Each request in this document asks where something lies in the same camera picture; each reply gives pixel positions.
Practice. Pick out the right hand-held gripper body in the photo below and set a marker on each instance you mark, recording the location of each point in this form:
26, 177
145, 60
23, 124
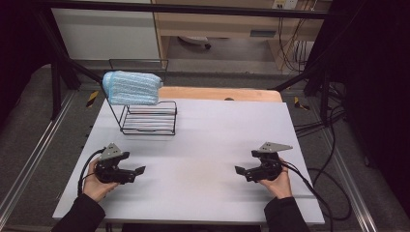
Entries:
267, 164

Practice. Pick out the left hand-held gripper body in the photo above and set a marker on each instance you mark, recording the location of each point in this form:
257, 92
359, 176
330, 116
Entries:
109, 167

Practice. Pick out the blue striped towel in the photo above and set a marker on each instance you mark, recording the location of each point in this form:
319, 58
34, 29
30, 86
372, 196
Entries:
132, 87

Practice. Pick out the person's left hand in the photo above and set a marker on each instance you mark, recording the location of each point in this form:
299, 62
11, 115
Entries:
95, 187

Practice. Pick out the person's right hand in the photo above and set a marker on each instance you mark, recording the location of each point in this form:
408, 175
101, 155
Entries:
278, 187

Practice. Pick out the yellow black floor tape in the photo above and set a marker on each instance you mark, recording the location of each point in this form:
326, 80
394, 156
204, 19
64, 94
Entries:
300, 103
92, 98

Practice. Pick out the wooden board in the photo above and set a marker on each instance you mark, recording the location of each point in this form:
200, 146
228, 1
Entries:
219, 94

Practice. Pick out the white cabinet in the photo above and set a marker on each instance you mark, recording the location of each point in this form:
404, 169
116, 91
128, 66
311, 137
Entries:
103, 32

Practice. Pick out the white chair base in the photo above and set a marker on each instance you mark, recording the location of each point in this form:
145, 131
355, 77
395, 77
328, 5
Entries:
195, 40

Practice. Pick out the wooden desk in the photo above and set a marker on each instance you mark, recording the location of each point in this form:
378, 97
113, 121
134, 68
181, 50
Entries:
225, 22

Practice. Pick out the black curtain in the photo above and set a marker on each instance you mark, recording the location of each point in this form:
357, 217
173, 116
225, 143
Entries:
377, 80
16, 48

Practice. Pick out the aluminium floor rail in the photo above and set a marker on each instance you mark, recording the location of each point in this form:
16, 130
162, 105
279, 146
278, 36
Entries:
351, 180
32, 161

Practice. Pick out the white wall socket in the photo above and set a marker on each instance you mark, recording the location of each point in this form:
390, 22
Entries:
285, 4

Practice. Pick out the black metal frame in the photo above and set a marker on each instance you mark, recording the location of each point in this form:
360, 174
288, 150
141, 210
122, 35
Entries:
193, 11

